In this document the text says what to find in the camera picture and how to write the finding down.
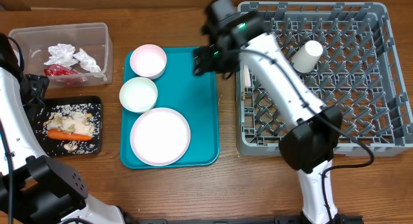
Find white bowl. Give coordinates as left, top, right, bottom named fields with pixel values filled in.
left=119, top=77, right=158, bottom=114

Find white tissue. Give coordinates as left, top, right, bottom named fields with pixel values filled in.
left=44, top=43, right=79, bottom=69
left=73, top=48, right=101, bottom=73

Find black tray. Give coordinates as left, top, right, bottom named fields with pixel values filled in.
left=32, top=95, right=103, bottom=158

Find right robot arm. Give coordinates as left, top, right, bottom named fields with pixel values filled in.
left=193, top=0, right=374, bottom=223

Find pile of white rice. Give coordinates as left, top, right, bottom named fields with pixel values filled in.
left=34, top=103, right=101, bottom=156

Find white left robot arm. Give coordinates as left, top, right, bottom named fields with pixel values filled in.
left=1, top=34, right=135, bottom=223

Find peanut shells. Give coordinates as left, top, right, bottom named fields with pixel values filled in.
left=43, top=112, right=96, bottom=153

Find pink bowl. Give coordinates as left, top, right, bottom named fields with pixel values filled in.
left=130, top=44, right=167, bottom=79

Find orange carrot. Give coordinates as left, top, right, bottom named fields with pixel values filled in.
left=47, top=129, right=92, bottom=141

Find white plate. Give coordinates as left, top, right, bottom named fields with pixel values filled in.
left=130, top=108, right=191, bottom=167

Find white paper cup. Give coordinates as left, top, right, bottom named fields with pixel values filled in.
left=291, top=40, right=323, bottom=74

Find grey dishwasher rack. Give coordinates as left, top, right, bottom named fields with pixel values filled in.
left=237, top=1, right=412, bottom=157

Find white plastic fork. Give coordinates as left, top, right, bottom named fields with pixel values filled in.
left=243, top=65, right=252, bottom=87

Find clear plastic bin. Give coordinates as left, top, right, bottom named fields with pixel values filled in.
left=9, top=23, right=114, bottom=88

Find red snack wrapper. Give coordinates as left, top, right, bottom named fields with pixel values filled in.
left=44, top=64, right=86, bottom=86

